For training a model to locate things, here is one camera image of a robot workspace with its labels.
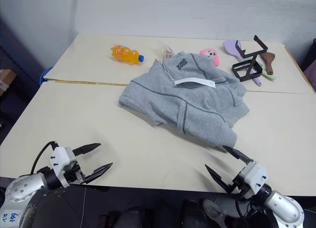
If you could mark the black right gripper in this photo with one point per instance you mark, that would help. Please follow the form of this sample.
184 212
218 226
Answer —
241 186

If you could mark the white paper clothing tag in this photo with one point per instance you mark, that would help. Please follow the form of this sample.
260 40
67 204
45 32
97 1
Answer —
195 82

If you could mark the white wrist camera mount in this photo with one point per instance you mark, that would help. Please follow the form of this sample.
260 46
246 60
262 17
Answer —
256 174
61 157

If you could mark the clear snack packet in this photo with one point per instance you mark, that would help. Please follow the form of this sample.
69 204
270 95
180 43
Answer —
167 52

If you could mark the brown wooden spatula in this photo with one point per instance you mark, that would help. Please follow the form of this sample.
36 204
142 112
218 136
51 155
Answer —
268 59

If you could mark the brown cardboard box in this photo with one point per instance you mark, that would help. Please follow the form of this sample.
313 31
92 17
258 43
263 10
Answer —
6 81

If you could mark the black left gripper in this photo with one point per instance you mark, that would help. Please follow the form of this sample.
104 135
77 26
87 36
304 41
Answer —
73 174

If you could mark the purple silicone spatula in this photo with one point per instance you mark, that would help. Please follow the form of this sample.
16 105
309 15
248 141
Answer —
230 46

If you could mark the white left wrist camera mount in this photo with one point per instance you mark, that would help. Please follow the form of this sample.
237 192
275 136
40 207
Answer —
61 157

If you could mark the pink plush toy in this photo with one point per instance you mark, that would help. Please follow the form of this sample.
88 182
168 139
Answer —
209 54

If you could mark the orange soda bottle blue cap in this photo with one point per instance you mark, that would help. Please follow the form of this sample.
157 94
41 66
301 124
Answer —
124 54

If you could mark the green silicone spatula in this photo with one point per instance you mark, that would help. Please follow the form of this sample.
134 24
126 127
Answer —
269 76

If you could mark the grey zip hoodie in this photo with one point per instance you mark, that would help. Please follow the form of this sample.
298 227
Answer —
172 104

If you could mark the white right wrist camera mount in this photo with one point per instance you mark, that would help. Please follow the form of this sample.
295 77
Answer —
256 174

